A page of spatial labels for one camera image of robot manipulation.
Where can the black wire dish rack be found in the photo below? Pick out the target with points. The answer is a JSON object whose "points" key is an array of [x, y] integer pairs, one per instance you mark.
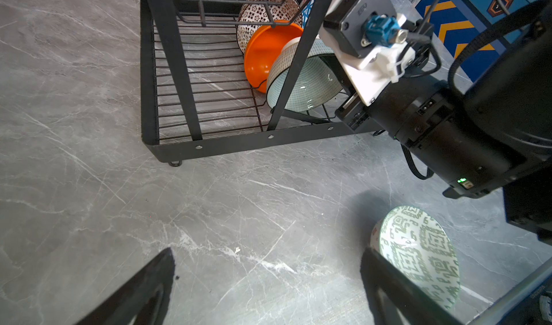
{"points": [[196, 101]]}

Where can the beige brown patterned bowl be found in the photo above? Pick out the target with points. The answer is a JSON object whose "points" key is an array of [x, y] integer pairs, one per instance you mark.
{"points": [[252, 17]]}

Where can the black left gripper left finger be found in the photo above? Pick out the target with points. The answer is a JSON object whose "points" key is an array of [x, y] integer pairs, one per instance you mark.
{"points": [[143, 299]]}

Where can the mint green bowl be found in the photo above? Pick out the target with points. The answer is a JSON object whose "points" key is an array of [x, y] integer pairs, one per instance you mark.
{"points": [[316, 84]]}

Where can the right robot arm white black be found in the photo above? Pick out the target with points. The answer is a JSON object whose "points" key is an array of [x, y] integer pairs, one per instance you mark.
{"points": [[496, 134]]}

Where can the green white patterned bowl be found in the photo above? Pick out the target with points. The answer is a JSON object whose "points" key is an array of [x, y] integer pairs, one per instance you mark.
{"points": [[417, 245]]}

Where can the blue triangle patterned bowl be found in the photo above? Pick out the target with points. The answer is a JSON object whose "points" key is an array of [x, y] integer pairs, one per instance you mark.
{"points": [[307, 6]]}

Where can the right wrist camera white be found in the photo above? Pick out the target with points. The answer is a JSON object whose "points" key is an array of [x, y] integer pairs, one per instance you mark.
{"points": [[368, 40]]}

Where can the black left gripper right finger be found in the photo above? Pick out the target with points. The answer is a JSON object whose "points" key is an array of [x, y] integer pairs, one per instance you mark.
{"points": [[393, 298]]}

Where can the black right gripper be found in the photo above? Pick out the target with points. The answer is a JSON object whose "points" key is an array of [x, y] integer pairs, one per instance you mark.
{"points": [[353, 113]]}

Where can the orange bowl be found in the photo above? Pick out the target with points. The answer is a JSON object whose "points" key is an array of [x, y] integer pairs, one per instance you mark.
{"points": [[264, 48]]}

